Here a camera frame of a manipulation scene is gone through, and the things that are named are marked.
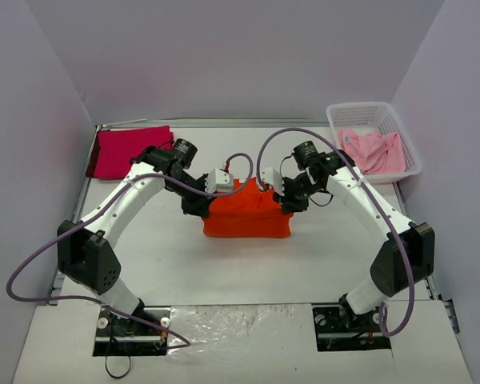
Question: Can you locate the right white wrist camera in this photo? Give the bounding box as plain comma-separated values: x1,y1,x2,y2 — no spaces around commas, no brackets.
260,167,285,196

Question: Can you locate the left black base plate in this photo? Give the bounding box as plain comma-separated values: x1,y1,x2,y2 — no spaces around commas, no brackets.
93,310,168,357

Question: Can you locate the pink t-shirt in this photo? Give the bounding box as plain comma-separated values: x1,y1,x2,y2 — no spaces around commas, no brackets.
338,128,406,174

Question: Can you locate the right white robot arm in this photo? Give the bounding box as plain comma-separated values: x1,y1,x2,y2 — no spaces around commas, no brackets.
261,141,435,330

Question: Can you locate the orange t-shirt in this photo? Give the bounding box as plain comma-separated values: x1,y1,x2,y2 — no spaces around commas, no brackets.
202,178,293,238

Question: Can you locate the folded magenta t-shirt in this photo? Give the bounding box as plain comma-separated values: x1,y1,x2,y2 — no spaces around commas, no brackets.
86,126,174,180

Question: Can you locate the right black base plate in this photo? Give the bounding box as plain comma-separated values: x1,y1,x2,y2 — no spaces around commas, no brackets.
312,303,391,352

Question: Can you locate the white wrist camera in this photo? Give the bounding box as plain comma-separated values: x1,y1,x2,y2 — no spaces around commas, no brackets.
205,168,234,194
260,167,285,196

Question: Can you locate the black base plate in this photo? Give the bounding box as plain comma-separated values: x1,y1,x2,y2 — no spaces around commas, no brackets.
93,310,168,357
312,303,391,352

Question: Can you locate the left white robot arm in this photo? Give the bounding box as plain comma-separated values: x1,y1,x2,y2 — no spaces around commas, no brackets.
57,139,233,334

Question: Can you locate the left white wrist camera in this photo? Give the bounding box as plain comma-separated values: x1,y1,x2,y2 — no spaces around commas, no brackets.
205,168,234,194

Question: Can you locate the white plastic basket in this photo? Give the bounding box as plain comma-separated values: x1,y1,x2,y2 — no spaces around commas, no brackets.
326,102,422,184

